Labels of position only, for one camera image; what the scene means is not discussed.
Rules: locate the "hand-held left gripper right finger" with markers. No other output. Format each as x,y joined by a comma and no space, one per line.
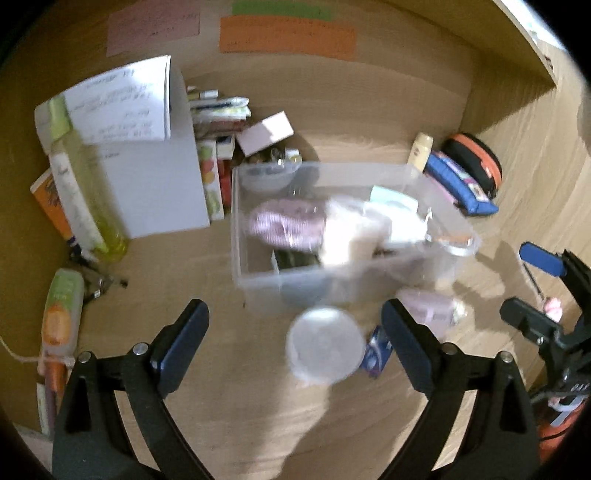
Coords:
406,341

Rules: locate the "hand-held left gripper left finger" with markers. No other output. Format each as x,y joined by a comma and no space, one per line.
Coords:
184,337

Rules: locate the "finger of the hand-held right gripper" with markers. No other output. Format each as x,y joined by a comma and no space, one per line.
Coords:
540,258
526,318

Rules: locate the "clear round plastic lid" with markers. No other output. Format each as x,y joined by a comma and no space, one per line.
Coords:
325,346

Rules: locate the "clear plastic storage bin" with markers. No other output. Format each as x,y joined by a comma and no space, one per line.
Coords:
249,258

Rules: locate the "wooden desktop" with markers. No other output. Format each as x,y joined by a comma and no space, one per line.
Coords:
184,267

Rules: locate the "pink charm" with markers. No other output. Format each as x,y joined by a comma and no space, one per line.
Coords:
552,309

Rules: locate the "small blue box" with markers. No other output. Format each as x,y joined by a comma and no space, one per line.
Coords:
376,355

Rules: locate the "clear plastic cup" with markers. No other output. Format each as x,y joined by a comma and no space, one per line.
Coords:
455,240

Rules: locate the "black binder clips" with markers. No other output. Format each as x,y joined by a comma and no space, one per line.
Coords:
94,281

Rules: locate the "black orange round case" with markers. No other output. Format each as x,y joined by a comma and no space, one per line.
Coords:
475,159

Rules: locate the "orange green tube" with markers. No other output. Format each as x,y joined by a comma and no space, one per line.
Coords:
62,314

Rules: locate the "white teal packet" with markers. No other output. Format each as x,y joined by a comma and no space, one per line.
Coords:
390,197

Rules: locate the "white file holder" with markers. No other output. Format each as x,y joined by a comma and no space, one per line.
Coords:
157,189

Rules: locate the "fruit printed box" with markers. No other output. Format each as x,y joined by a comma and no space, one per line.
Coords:
210,180

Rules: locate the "cream lotion bottle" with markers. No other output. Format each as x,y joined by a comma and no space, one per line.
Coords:
420,152

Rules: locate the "yellow green bottle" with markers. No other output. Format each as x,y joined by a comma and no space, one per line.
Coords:
87,198

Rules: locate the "clear plastic bowl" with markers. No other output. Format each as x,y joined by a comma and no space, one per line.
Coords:
268,177

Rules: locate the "orange book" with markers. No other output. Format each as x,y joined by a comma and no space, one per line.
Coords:
51,203

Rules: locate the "small white box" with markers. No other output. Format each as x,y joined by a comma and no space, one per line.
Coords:
265,134

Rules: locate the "handwritten paper note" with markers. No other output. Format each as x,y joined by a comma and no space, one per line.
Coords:
120,101

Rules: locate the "pink sticky note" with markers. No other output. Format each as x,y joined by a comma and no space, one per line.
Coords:
152,25

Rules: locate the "orange sticky note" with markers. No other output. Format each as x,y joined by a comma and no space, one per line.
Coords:
286,37

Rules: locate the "green sticky note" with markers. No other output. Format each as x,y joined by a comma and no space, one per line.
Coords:
281,9

